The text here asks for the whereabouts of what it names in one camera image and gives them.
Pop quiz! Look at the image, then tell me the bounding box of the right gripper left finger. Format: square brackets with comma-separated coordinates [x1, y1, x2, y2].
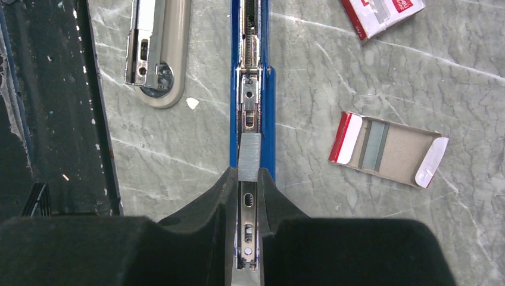
[1, 168, 237, 285]

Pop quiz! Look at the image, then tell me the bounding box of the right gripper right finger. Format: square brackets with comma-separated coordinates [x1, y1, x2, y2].
[258, 169, 456, 285]

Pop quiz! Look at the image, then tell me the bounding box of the silver staple strip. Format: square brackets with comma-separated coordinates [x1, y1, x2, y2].
[238, 132, 261, 182]

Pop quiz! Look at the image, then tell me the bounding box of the beige silver stapler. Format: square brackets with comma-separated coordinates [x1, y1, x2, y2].
[124, 0, 192, 109]

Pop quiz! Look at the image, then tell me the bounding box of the red white staple box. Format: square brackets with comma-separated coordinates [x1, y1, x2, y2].
[341, 0, 426, 44]

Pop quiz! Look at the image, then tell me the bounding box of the black aluminium base frame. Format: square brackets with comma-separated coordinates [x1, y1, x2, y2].
[1, 1, 122, 216]

